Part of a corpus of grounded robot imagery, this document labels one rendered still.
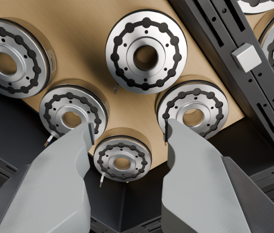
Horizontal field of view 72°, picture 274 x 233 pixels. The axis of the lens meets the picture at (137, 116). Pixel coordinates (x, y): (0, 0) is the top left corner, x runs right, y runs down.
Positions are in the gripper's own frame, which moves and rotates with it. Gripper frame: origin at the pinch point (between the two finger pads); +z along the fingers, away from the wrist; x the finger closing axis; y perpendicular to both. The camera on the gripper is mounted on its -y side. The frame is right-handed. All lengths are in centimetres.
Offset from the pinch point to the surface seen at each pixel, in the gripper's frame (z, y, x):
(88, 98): 13.7, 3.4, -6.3
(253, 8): 12.1, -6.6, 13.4
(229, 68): 5.8, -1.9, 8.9
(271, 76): 5.6, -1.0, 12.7
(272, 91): 5.7, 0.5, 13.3
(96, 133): 14.2, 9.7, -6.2
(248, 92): 5.8, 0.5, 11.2
